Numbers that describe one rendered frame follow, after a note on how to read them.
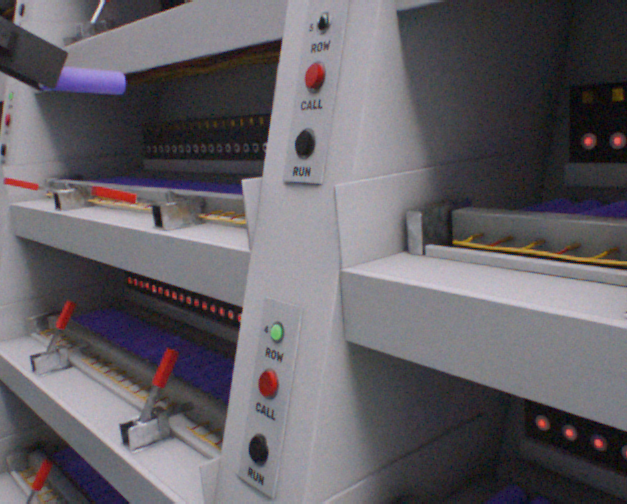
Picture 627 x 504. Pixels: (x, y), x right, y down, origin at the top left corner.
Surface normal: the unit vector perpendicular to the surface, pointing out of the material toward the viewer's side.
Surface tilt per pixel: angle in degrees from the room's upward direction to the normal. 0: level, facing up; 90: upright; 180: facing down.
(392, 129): 90
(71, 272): 90
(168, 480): 17
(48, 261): 90
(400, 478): 90
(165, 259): 107
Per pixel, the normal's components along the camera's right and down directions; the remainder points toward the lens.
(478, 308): -0.77, 0.20
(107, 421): -0.08, -0.97
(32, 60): 0.61, 0.11
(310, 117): -0.76, -0.10
